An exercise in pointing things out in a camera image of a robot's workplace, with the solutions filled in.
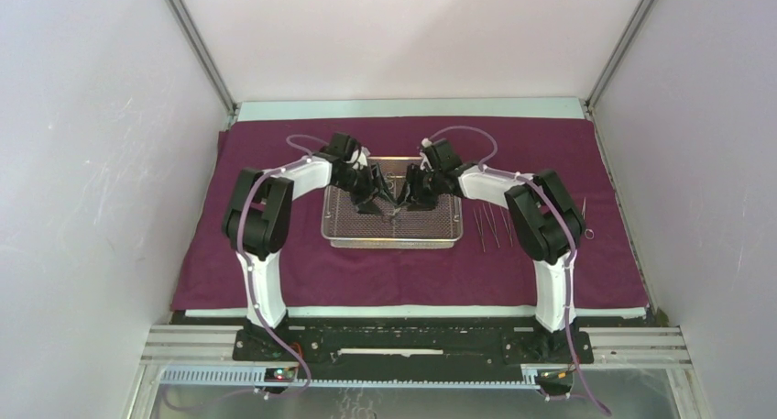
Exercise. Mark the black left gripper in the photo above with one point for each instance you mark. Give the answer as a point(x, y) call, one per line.
point(377, 189)

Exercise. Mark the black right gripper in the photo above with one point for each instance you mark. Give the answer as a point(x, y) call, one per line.
point(420, 202)

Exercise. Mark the metal mesh instrument tray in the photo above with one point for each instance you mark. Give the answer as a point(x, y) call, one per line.
point(379, 223)

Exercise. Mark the magenta surgical wrap cloth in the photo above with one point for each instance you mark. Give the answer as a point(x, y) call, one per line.
point(313, 273)

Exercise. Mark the steel surgical forceps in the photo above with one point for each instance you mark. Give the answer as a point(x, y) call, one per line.
point(587, 232)

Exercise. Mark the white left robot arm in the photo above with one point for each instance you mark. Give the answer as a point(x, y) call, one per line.
point(257, 218)

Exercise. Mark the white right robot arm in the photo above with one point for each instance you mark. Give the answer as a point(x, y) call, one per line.
point(547, 223)

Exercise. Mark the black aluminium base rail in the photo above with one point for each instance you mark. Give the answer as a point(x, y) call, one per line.
point(415, 357)

